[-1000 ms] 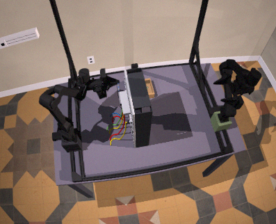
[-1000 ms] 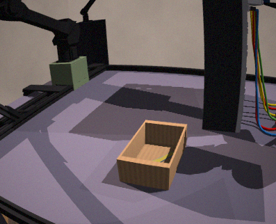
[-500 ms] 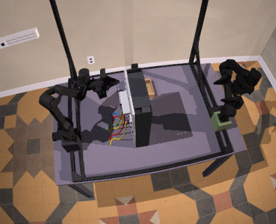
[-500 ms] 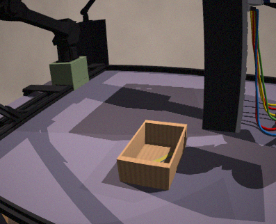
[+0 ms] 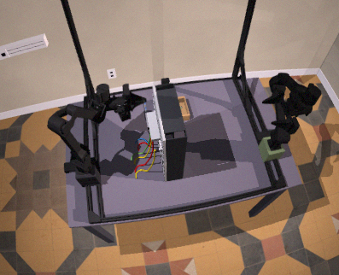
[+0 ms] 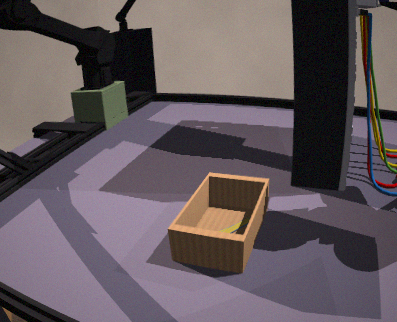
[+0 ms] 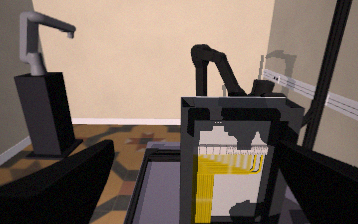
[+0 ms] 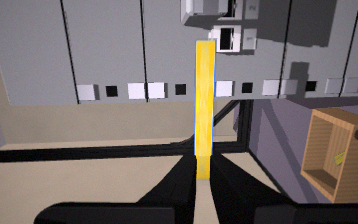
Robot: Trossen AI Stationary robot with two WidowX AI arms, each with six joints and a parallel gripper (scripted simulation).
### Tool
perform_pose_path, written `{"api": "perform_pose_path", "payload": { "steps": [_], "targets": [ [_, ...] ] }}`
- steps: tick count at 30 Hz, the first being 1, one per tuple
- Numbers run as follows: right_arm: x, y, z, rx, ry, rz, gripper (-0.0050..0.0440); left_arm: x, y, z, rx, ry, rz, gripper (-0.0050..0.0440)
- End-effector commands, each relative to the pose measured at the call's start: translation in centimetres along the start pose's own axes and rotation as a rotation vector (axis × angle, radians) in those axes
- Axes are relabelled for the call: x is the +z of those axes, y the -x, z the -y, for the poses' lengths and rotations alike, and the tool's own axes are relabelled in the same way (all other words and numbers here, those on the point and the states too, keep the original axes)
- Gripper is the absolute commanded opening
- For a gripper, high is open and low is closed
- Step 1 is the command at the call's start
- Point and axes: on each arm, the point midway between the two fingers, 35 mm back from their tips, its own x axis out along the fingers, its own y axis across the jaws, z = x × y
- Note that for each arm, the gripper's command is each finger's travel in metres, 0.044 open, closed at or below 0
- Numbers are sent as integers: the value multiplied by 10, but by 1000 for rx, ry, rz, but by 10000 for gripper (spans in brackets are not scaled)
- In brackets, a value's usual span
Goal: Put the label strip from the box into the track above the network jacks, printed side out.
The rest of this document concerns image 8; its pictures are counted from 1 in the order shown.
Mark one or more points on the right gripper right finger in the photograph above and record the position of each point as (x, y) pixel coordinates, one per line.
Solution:
(240, 198)

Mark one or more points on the cardboard box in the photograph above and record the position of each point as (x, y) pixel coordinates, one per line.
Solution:
(326, 140)

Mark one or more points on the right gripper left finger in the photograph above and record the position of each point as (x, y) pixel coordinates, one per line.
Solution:
(171, 201)

